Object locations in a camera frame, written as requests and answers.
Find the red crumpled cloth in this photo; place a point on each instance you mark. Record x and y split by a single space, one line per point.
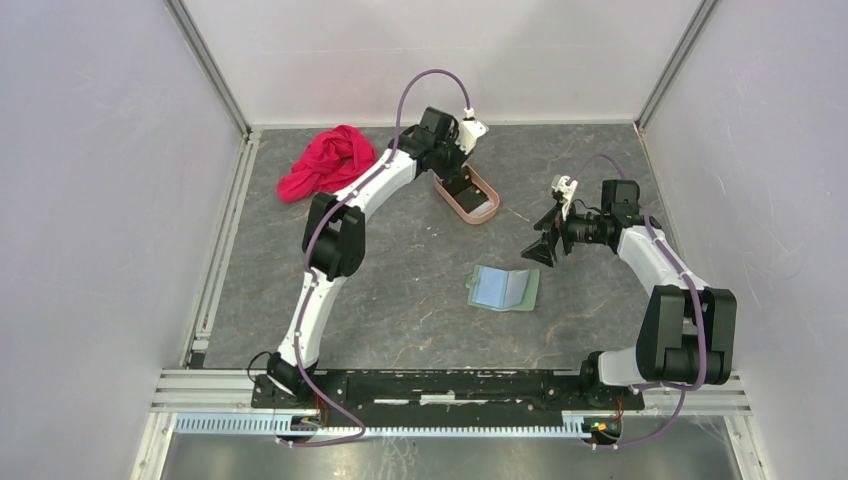
330 162

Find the aluminium frame rail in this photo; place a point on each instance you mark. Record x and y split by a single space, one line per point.
220 402

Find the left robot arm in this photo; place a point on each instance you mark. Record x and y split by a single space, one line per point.
334 241

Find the pink oval card tray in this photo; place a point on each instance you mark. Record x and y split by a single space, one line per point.
469 195

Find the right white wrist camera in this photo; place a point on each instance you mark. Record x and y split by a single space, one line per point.
563 191

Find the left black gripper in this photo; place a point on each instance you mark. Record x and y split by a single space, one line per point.
447 175

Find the green card holder wallet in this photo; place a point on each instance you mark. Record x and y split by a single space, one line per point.
503 290

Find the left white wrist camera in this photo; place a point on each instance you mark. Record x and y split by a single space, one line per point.
469 132

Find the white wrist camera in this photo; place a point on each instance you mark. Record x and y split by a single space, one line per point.
563 191
469 132

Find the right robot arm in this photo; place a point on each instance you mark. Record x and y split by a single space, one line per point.
688 330

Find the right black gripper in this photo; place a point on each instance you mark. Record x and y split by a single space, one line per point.
539 251

